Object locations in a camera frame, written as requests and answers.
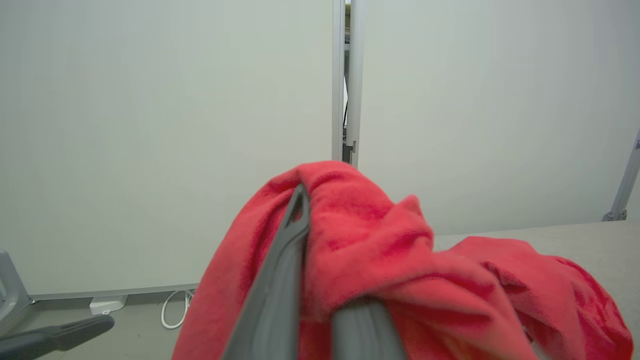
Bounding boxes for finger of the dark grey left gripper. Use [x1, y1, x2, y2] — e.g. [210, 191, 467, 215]
[0, 314, 115, 360]

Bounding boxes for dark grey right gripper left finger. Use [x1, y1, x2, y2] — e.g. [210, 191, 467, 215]
[222, 182, 311, 360]

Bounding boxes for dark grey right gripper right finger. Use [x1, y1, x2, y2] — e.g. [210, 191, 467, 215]
[332, 301, 409, 360]

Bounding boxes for red and white garment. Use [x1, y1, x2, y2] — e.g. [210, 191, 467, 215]
[171, 160, 635, 360]

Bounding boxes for grey partition leg with caster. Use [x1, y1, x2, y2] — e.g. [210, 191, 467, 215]
[0, 249, 34, 337]

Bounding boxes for wide white partition panel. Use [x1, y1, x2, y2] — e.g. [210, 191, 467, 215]
[0, 0, 347, 302]

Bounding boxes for narrow white partition panel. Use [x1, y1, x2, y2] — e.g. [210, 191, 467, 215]
[349, 0, 640, 237]

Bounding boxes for slanted grey metal brace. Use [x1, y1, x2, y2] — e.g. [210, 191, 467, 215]
[602, 129, 640, 222]

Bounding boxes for white looped power cable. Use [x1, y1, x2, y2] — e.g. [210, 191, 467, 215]
[160, 288, 197, 330]

